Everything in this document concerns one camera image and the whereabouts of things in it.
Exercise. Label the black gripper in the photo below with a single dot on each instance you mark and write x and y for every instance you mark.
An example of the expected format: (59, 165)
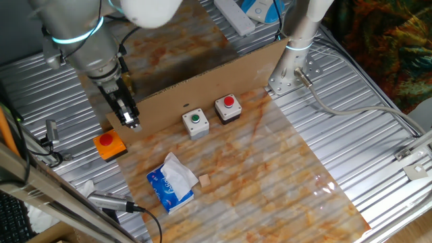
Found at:
(116, 98)

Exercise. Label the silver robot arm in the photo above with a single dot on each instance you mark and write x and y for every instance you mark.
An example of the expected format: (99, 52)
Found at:
(84, 44)

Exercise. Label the orange box red mushroom button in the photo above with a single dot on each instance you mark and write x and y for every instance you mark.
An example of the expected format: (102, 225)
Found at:
(113, 150)

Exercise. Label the grey box green button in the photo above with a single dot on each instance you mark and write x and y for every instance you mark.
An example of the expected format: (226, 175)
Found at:
(195, 130)

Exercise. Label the brown cardboard divider board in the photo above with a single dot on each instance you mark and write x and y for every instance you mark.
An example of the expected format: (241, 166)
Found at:
(202, 94)

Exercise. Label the white tissue sheet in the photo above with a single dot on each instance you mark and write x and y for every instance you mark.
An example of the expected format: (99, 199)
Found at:
(179, 179)

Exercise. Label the small silver ribbed box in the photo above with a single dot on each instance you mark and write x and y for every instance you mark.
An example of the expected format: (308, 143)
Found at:
(52, 131)

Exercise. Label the blue tissue pack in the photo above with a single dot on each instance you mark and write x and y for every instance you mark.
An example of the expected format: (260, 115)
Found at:
(162, 192)

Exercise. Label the crumpled white tissue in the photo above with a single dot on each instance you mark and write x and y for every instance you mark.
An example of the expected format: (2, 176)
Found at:
(87, 187)

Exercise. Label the white box red button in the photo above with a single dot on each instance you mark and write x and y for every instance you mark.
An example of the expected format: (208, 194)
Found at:
(227, 111)

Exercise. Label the small wooden cube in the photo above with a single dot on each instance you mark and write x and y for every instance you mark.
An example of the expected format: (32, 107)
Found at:
(204, 181)

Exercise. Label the orange rod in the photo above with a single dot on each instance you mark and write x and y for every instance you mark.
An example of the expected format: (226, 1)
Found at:
(6, 131)

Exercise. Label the white paper wad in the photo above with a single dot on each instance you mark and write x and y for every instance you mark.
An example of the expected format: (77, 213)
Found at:
(38, 216)

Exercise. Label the taped brown cardboard box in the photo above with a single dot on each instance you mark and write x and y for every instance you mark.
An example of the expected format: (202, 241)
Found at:
(50, 234)

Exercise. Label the white power strip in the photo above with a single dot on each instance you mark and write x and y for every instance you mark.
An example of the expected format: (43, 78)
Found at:
(236, 17)

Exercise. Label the black keyboard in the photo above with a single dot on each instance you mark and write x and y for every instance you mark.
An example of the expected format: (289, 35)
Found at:
(13, 222)

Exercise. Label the blue white plastic device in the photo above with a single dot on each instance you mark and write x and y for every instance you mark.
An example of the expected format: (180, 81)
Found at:
(260, 10)

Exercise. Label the colourful patterned cloth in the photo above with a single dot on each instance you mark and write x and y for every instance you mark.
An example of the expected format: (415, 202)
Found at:
(388, 44)

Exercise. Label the silver camera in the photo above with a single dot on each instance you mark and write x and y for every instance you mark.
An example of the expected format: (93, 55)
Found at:
(108, 200)

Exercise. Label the aluminium frame rail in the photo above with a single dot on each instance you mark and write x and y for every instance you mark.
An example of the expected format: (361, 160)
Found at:
(33, 189)

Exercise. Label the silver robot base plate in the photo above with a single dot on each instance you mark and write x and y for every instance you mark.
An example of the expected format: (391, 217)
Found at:
(280, 84)

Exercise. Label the aluminium corner rail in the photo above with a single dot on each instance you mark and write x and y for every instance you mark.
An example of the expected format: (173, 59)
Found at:
(415, 148)

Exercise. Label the small metal bracket plate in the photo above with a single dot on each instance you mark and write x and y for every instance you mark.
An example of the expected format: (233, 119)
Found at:
(416, 170)

